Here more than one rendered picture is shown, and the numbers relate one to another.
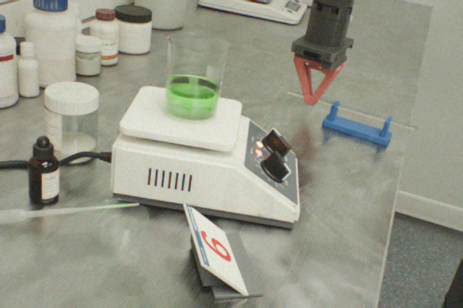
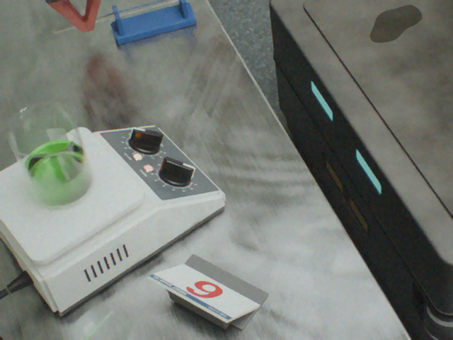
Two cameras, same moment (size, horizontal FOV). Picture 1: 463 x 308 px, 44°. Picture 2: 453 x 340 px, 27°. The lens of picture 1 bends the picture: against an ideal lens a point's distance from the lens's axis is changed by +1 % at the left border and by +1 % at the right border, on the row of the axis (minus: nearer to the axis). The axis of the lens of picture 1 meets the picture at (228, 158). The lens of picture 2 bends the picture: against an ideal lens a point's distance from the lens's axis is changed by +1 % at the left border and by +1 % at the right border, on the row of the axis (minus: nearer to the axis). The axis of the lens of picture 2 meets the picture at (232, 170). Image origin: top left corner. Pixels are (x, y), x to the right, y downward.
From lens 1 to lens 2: 0.46 m
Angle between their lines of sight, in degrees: 31
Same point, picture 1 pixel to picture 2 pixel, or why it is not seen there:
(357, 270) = (304, 206)
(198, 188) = (134, 248)
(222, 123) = (105, 173)
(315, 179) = (183, 130)
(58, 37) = not seen: outside the picture
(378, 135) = (182, 18)
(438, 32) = not seen: outside the picture
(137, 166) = (73, 277)
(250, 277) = (245, 287)
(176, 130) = (83, 221)
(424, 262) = not seen: hidden behind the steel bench
